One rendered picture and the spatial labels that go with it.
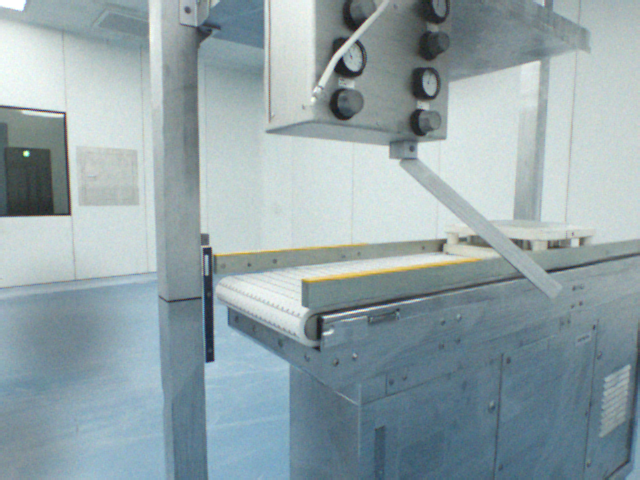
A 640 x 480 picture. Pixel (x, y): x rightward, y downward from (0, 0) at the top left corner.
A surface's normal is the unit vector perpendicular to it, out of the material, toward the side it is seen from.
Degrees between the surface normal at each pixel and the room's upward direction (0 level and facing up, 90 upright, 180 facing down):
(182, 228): 90
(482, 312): 90
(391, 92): 90
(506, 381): 90
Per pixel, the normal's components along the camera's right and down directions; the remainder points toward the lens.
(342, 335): 0.59, 0.10
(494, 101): -0.77, 0.07
